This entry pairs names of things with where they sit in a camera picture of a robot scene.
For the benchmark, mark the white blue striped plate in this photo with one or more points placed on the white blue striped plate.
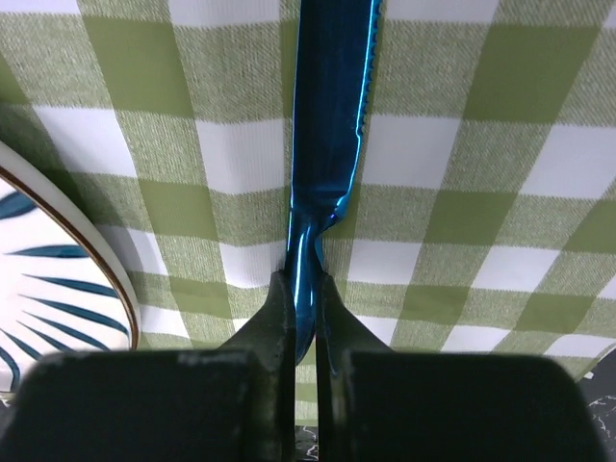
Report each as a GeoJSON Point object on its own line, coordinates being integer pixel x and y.
{"type": "Point", "coordinates": [63, 289]}

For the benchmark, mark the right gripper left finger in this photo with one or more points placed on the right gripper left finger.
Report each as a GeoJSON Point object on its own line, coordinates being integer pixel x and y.
{"type": "Point", "coordinates": [232, 403]}

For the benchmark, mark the blue plastic knife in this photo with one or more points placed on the blue plastic knife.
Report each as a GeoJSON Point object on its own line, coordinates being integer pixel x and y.
{"type": "Point", "coordinates": [333, 73]}

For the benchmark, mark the green checkered cloth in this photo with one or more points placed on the green checkered cloth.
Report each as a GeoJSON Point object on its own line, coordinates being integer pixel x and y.
{"type": "Point", "coordinates": [483, 213]}

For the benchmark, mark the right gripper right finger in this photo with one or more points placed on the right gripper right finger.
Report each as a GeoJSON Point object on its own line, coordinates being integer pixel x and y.
{"type": "Point", "coordinates": [376, 404]}

